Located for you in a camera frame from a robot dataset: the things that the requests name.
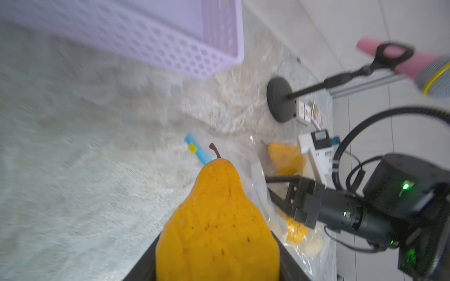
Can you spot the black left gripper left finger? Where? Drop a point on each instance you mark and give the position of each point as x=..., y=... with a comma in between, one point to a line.
x=145, y=268

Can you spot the white gold card box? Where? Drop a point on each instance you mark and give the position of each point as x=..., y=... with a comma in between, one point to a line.
x=303, y=114

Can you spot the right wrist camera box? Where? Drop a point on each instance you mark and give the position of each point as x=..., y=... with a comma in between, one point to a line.
x=319, y=150

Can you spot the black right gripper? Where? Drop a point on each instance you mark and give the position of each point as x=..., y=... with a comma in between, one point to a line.
x=309, y=202

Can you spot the black microphone stand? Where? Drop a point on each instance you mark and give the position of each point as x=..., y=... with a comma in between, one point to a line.
x=281, y=99

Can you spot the yellow pear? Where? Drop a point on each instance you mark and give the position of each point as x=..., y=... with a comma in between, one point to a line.
x=294, y=231
x=282, y=159
x=217, y=233

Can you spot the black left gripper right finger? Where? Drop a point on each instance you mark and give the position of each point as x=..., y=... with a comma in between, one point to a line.
x=289, y=269

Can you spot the purple plastic basket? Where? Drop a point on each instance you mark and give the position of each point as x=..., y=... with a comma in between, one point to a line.
x=196, y=38

